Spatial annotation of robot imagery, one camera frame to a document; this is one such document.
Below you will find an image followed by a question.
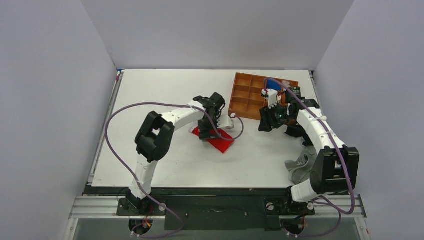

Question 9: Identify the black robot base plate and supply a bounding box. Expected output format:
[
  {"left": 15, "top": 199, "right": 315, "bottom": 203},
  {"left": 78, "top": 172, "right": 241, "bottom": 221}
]
[{"left": 83, "top": 185, "right": 329, "bottom": 233}]

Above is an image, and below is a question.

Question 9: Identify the wooden compartment tray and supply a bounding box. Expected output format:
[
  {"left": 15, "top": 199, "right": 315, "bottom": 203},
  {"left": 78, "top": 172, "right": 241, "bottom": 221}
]
[{"left": 227, "top": 72, "right": 300, "bottom": 122}]

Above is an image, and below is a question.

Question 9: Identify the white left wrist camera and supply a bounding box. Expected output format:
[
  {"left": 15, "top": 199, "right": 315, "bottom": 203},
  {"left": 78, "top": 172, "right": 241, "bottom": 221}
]
[{"left": 216, "top": 113, "right": 236, "bottom": 130}]

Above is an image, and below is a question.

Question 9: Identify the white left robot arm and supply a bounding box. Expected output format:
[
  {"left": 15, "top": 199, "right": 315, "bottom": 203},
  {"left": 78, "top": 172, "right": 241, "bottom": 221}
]
[{"left": 129, "top": 92, "right": 226, "bottom": 215}]

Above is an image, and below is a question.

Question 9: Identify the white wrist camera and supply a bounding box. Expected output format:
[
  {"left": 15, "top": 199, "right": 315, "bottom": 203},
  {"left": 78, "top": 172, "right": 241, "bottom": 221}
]
[
  {"left": 216, "top": 113, "right": 236, "bottom": 130},
  {"left": 261, "top": 88, "right": 282, "bottom": 109}
]

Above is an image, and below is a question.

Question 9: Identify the blue rolled underwear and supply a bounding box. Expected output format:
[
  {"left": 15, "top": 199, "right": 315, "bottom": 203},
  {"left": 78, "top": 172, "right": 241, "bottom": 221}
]
[{"left": 266, "top": 78, "right": 282, "bottom": 91}]

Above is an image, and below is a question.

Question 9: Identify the red underwear white trim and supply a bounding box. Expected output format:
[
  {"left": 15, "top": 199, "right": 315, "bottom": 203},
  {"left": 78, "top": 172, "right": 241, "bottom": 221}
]
[{"left": 206, "top": 129, "right": 235, "bottom": 154}]

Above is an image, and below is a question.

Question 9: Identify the grey underwear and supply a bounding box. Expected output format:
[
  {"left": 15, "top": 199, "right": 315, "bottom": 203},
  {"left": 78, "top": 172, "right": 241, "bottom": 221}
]
[{"left": 284, "top": 146, "right": 318, "bottom": 185}]

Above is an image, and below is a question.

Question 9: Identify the black underwear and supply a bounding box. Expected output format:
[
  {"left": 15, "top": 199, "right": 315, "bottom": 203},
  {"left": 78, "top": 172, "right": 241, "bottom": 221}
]
[{"left": 285, "top": 124, "right": 314, "bottom": 147}]

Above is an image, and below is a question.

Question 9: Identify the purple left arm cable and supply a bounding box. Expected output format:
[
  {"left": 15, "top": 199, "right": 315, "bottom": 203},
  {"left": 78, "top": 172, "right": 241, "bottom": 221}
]
[{"left": 104, "top": 102, "right": 245, "bottom": 239}]

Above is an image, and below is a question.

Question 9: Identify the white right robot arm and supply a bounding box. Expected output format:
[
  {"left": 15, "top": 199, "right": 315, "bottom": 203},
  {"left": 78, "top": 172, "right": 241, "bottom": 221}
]
[{"left": 258, "top": 87, "right": 360, "bottom": 214}]

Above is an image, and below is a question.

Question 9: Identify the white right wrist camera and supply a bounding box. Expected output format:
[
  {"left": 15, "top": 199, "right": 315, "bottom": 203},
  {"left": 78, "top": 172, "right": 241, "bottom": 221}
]
[{"left": 261, "top": 88, "right": 282, "bottom": 109}]

